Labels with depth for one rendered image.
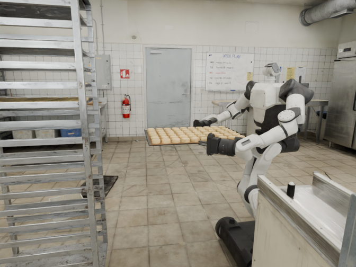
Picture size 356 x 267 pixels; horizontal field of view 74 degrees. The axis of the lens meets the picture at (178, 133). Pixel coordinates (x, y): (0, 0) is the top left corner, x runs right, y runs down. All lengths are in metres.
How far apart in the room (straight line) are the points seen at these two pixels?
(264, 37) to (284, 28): 0.51
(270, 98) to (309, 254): 0.92
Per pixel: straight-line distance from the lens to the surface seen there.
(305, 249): 0.96
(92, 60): 1.65
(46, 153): 1.79
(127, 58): 5.35
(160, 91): 5.37
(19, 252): 2.18
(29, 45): 1.29
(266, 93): 1.57
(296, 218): 0.98
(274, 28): 6.19
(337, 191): 1.26
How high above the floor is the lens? 1.35
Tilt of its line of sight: 13 degrees down
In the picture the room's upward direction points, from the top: straight up
